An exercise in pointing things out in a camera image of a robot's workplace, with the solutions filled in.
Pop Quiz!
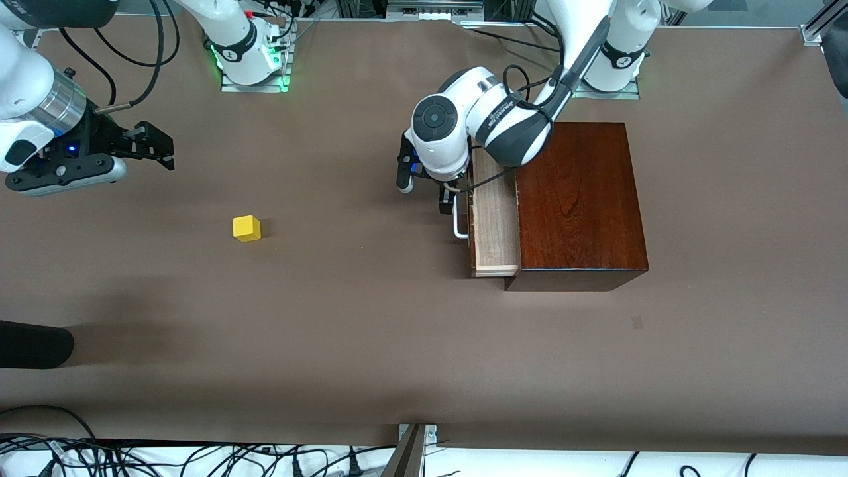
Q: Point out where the light wooden drawer white handle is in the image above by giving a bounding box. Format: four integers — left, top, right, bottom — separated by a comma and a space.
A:
452, 149, 524, 278

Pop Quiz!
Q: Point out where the yellow block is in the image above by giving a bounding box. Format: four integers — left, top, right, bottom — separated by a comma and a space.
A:
233, 215, 262, 243

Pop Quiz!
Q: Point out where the dark wooden cabinet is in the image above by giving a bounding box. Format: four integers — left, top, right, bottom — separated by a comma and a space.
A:
502, 122, 649, 293

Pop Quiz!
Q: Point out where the brown paper table cover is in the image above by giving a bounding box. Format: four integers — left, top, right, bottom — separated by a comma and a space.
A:
0, 12, 848, 458

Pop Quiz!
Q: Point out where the black foam cylinder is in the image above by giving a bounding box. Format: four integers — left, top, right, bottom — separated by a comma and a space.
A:
0, 321, 75, 369

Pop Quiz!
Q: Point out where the aluminium profile bar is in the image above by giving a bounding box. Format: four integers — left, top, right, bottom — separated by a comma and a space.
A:
381, 424, 428, 477

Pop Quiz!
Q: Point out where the aluminium corner profile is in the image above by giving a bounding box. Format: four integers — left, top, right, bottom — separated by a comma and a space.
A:
800, 0, 848, 47

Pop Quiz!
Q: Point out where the black rounded object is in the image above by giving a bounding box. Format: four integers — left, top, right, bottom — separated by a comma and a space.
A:
820, 0, 848, 100

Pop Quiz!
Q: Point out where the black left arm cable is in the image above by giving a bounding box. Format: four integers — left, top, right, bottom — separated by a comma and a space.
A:
443, 63, 574, 195

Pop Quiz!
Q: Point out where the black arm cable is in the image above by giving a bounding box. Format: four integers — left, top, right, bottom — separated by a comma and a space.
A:
58, 28, 119, 107
443, 63, 574, 195
106, 0, 181, 68

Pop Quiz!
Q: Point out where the black cable with brass connector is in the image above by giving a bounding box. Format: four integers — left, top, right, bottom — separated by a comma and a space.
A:
95, 0, 166, 115

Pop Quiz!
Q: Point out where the aluminium frame rail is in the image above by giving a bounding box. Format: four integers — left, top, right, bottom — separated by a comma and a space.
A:
386, 0, 486, 22

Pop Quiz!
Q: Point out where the black frame post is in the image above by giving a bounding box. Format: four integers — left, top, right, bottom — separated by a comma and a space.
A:
484, 0, 537, 24

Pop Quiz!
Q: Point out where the small aluminium bracket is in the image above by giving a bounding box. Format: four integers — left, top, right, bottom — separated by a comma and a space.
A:
397, 423, 439, 443

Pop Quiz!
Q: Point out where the black power plug cable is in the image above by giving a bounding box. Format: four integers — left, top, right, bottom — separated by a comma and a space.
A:
265, 445, 332, 477
335, 445, 398, 477

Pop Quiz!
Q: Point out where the black arched cable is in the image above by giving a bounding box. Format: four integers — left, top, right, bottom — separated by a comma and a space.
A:
0, 405, 98, 443

